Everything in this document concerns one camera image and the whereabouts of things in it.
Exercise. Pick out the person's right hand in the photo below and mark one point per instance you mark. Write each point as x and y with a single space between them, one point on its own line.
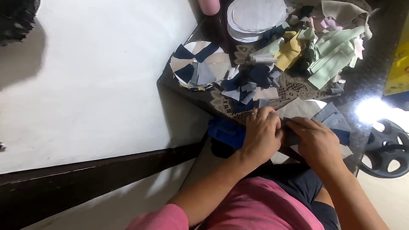
319 143

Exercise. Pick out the person's left hand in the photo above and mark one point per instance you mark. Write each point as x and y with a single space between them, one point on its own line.
262 140

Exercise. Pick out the person's left fingers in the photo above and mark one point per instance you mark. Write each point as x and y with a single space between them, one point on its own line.
262 114

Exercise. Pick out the person's right fingers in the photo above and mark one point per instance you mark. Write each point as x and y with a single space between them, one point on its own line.
302 124

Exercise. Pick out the dark gray fabric piece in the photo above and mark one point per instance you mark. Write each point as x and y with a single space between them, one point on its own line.
290 138

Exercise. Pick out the person's left forearm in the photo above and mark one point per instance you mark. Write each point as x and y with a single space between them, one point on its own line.
211 188

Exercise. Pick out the person's right forearm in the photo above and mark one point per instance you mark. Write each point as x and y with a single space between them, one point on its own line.
351 198

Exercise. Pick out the patchwork fabric piece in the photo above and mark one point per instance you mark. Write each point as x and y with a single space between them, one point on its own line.
332 119

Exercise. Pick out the brown lace tablecloth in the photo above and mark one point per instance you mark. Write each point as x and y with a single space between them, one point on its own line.
294 84

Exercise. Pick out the blue plastic object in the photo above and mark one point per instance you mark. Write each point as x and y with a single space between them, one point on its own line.
225 131

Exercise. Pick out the black round object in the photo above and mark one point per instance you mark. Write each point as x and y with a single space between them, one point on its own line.
221 149

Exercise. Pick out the person's legs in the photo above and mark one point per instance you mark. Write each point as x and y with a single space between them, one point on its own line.
303 182

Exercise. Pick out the dark table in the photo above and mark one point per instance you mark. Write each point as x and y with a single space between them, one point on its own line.
191 95

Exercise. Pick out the stack of patchwork circles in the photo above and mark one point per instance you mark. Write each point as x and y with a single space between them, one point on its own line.
204 67

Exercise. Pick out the pile of fabric scraps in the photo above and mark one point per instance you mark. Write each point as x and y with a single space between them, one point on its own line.
335 51

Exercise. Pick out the black spoked wheel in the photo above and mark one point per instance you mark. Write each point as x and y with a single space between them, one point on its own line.
383 145

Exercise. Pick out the person's body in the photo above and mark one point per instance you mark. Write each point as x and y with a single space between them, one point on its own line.
265 207

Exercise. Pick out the stack of white fabric circles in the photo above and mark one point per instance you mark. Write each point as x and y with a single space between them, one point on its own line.
258 16

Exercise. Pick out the yellow printed sheet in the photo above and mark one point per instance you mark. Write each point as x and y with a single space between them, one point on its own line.
399 68

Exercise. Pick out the pink cylindrical object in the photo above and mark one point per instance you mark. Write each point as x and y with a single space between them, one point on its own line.
209 6

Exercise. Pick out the dark baseboard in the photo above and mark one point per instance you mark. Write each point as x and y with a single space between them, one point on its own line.
96 179

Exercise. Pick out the black ragged object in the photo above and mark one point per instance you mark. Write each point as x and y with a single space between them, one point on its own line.
16 19

